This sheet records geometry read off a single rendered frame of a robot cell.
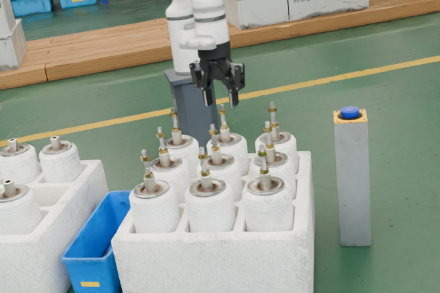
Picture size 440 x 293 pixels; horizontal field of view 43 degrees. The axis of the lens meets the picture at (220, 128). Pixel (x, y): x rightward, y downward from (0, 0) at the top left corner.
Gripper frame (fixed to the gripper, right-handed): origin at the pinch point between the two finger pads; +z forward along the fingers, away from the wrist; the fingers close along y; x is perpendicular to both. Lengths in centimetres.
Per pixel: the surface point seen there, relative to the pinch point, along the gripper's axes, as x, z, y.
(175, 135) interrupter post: 5.7, 7.7, 10.5
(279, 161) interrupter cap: 6.7, 9.8, -17.8
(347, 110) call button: -6.6, 2.2, -28.1
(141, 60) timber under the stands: -125, 32, 137
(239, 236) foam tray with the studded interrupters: 25.4, 17.2, -17.9
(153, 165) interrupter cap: 17.3, 9.8, 8.4
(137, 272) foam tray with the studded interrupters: 34.8, 24.8, 1.8
